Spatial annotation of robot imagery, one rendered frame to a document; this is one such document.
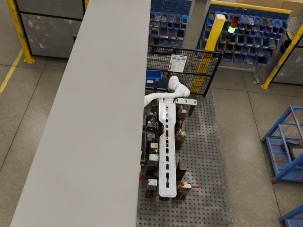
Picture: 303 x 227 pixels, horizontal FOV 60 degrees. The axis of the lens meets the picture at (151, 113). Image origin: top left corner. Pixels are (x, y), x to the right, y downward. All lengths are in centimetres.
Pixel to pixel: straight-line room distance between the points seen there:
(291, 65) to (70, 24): 408
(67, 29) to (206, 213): 361
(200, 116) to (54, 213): 362
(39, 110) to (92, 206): 449
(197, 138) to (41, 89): 291
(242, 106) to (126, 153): 501
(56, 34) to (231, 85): 346
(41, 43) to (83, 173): 500
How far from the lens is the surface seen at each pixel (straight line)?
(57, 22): 486
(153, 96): 281
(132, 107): 32
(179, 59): 353
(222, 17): 333
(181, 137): 316
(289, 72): 575
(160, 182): 284
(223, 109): 504
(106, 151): 28
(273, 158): 456
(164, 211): 306
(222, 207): 326
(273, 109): 553
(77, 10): 462
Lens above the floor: 357
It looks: 51 degrees down
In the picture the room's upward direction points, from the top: 11 degrees clockwise
